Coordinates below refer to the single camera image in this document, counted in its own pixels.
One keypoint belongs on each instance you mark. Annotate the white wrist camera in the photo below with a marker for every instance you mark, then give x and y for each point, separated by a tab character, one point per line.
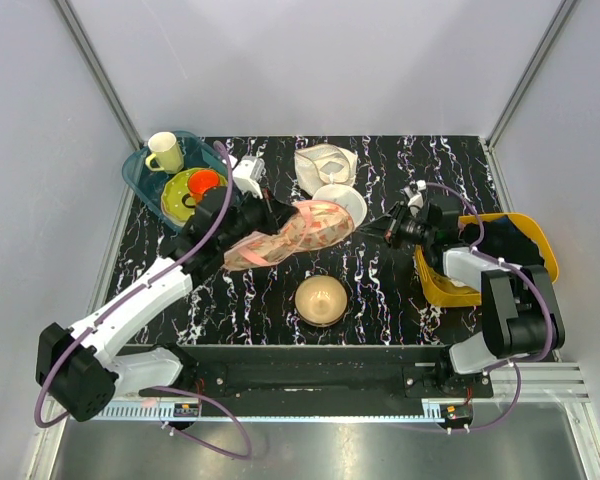
414	193
247	173

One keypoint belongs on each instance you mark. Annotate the yellow plastic basket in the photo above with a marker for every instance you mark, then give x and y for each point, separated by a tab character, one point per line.
442	292

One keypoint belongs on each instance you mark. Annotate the black clothes in basket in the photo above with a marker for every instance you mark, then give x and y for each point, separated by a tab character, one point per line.
501	238

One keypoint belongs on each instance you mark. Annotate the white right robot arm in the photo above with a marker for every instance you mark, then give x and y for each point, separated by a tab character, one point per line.
499	262

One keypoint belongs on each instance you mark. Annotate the pink floral mesh laundry bag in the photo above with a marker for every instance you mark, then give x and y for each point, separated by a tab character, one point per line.
318	224

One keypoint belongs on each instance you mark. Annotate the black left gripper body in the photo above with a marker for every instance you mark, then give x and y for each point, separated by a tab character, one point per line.
254	214

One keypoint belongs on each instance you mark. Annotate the green dotted plate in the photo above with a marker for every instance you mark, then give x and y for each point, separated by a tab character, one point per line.
171	198

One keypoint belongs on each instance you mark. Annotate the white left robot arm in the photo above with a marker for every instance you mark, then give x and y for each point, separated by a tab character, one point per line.
80	366

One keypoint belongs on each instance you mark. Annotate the pale yellow mug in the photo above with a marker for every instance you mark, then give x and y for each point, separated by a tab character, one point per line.
165	153

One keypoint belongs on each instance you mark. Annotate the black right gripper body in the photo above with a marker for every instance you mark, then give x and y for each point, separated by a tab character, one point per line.
411	230

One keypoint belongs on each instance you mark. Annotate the aluminium frame rail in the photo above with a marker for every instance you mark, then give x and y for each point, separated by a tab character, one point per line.
89	55

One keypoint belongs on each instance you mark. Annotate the beige bowl with brown rim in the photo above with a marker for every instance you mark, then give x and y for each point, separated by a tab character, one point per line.
321	301

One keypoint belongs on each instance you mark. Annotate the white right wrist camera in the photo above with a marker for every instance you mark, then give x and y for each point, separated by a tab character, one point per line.
414	193

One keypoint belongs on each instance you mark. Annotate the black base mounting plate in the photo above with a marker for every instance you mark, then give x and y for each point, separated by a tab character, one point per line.
273	380

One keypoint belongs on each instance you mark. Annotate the round white mesh laundry bag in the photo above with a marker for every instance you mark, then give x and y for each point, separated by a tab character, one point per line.
346	197

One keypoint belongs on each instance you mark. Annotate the cream mesh laundry bag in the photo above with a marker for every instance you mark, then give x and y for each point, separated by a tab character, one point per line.
324	164

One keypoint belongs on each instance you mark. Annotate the teal plastic tub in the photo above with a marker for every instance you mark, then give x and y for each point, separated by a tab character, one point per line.
148	186

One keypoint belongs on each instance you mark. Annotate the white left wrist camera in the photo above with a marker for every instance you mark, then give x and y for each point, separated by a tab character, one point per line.
247	173

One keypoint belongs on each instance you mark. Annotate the orange mug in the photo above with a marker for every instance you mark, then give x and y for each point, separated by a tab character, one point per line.
198	184

